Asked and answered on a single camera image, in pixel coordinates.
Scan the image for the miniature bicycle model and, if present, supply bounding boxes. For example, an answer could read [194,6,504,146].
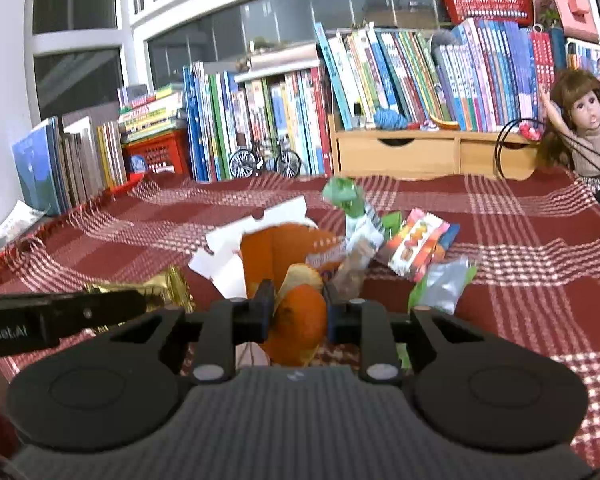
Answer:
[228,137,302,178]

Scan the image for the orange mandarin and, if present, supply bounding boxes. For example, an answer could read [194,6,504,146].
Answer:
[262,284,328,367]

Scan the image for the pink cardboard box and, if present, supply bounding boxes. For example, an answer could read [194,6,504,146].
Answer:
[527,0,600,46]

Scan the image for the white cardboard piece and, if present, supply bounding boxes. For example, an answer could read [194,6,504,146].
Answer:
[189,195,321,301]

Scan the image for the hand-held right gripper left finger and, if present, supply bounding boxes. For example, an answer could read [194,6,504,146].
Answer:
[94,279,277,385]

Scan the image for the row of pale books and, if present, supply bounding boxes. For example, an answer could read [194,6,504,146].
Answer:
[11,116,128,217]

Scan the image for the brown haired doll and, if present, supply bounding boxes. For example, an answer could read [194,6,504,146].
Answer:
[535,69,600,226]

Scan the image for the red plastic crate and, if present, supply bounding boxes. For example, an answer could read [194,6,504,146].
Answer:
[121,129,190,176]

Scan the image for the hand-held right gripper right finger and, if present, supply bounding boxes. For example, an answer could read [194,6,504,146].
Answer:
[325,287,503,386]

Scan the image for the silver green wrapper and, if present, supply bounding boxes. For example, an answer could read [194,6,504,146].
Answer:
[407,255,478,316]

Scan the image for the green white snack wrapper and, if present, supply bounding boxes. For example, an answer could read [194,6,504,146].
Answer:
[322,175,386,256]

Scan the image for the orange paper carton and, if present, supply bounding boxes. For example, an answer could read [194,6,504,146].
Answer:
[240,223,348,301]

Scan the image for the stack of flat books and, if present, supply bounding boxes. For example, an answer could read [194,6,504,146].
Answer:
[117,84,187,145]

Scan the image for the row of thin picture books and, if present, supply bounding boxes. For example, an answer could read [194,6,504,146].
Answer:
[565,40,600,91]

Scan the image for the gold foil wrapper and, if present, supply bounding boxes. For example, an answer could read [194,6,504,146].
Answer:
[84,266,196,333]

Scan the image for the black cable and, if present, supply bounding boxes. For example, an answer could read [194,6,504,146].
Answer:
[495,87,600,196]

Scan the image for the white paper booklet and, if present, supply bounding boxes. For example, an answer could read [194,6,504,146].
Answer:
[0,200,48,266]

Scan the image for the red plaid tablecloth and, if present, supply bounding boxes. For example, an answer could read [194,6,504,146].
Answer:
[0,167,600,471]

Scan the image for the grey cloth lump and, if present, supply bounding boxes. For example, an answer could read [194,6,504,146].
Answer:
[429,29,458,53]

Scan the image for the wooden drawer organizer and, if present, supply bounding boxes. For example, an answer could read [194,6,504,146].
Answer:
[328,114,541,181]

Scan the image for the colourful candy wrapper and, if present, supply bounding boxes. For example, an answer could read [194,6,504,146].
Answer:
[382,208,461,283]

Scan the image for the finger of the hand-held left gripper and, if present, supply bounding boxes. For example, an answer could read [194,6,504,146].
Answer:
[45,289,167,346]

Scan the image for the yellow boat trinket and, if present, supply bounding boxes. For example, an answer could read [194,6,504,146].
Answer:
[427,115,461,132]

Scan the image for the blue yarn bundle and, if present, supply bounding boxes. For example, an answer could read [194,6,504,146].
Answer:
[372,107,408,130]

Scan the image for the red plastic basket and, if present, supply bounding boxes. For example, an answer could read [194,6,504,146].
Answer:
[437,0,535,26]

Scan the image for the row of tall thin books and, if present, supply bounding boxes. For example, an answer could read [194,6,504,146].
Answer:
[182,60,333,183]

